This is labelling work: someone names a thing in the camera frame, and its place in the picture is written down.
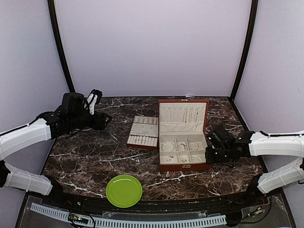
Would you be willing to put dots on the black frame post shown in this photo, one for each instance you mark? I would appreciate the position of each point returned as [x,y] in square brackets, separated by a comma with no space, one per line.
[59,45]
[246,48]

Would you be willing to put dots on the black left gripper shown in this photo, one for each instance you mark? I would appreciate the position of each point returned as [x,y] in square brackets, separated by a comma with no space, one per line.
[99,123]

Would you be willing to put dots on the brown jewelry box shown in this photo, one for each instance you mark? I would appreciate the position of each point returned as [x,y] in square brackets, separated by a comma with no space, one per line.
[182,141]

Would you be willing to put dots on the jewelry tray brown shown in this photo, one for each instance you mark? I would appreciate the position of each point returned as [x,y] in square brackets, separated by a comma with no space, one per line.
[144,133]

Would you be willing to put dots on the green plate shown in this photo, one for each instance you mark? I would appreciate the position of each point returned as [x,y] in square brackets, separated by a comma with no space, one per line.
[124,191]

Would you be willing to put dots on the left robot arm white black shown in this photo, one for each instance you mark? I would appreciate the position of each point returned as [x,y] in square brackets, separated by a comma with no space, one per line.
[75,113]

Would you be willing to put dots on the white slotted cable duct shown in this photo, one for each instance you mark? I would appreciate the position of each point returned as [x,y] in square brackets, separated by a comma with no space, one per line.
[119,220]

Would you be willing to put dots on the right black frame post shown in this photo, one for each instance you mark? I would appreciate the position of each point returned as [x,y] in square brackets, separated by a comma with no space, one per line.
[246,48]

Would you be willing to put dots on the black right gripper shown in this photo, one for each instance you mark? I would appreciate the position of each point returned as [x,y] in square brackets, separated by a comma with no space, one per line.
[209,157]

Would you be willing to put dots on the left black frame post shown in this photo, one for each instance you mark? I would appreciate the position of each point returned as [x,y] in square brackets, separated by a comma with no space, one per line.
[59,45]

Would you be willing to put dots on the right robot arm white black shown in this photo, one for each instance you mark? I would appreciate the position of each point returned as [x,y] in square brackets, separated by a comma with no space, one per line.
[250,143]

